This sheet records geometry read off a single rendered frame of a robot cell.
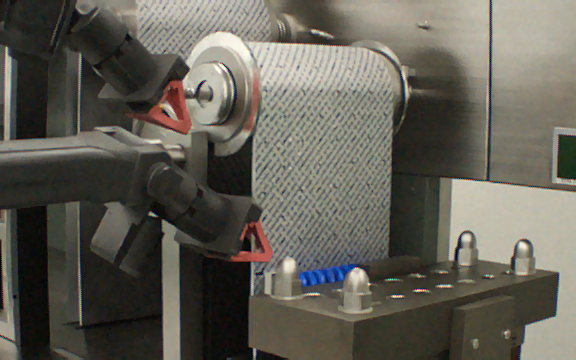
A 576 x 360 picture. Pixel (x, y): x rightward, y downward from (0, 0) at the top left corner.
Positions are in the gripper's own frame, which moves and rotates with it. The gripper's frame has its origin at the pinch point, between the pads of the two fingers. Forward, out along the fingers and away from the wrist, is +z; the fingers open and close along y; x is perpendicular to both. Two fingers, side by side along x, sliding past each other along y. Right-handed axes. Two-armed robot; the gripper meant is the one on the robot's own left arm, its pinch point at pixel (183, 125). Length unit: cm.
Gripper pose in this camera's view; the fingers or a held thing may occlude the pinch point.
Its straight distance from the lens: 123.8
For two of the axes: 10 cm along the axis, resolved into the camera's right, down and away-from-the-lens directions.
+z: 5.3, 5.9, 6.1
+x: 4.7, -8.0, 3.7
